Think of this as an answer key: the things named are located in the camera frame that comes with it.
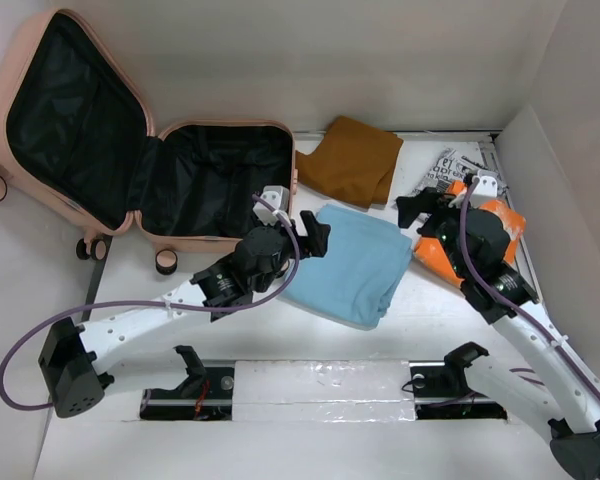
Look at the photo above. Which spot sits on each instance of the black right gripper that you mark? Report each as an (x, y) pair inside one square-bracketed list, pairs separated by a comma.
[(427, 202)]

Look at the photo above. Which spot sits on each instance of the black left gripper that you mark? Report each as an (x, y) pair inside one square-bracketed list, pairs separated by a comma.
[(313, 243)]

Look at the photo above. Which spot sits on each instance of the black white newsprint cloth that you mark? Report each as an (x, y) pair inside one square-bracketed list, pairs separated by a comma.
[(450, 165)]

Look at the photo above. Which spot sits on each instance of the orange white tie-dye cloth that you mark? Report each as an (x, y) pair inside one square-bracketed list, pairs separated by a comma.
[(429, 251)]

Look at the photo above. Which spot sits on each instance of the light blue cloth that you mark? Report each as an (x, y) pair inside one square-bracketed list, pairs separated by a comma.
[(354, 283)]

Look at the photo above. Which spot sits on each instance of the mustard brown cloth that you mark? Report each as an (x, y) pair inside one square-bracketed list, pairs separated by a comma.
[(354, 163)]

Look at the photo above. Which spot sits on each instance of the pink hard-shell suitcase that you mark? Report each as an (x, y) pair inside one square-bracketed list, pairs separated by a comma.
[(76, 136)]

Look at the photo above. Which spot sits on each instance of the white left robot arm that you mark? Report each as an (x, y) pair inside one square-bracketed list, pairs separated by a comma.
[(78, 362)]

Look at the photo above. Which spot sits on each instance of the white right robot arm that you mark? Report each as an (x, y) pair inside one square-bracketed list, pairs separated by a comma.
[(564, 409)]

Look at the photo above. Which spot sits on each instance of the white foam cover block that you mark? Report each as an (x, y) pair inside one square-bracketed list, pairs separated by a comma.
[(348, 391)]

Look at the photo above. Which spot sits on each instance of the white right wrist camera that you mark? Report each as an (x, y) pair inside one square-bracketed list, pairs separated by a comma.
[(483, 185)]

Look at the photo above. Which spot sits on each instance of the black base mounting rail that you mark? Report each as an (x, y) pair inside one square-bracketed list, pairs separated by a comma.
[(208, 397)]

